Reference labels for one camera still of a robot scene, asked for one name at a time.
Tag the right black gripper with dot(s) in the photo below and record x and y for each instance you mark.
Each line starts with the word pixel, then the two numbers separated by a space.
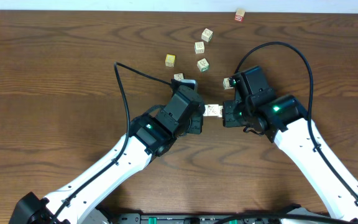
pixel 229 121

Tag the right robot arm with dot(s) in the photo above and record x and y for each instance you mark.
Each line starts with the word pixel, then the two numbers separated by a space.
pixel 286 123

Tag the white block red side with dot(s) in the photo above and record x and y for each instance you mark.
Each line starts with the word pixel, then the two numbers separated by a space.
pixel 220 111

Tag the white block yellow side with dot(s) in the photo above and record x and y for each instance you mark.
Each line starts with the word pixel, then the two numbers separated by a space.
pixel 213 110

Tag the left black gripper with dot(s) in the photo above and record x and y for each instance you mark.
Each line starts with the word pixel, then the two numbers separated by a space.
pixel 198 122

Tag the white block top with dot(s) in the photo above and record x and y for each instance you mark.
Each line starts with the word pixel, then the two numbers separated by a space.
pixel 207 35

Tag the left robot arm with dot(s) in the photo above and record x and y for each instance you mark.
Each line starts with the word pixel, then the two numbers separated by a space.
pixel 150 135

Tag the red block at table edge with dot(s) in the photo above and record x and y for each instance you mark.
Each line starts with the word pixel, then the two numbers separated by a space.
pixel 239 15

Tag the white block green side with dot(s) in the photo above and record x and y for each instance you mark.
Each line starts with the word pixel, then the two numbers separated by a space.
pixel 203 65

